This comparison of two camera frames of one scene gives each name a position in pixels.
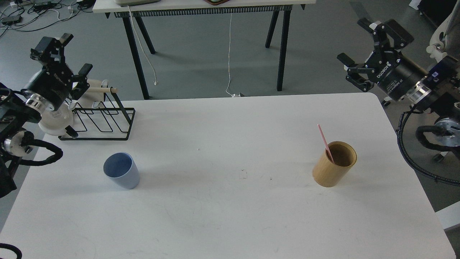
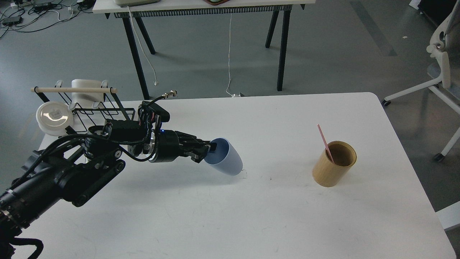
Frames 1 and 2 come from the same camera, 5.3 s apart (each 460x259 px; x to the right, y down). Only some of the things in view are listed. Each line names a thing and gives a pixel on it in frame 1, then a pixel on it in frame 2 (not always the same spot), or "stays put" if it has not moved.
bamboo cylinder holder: (327, 174) stays put
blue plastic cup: (122, 168) to (225, 159)
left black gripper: (53, 83) to (172, 144)
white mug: (53, 122) stays put
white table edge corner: (450, 216) stays put
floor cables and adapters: (28, 15) stays put
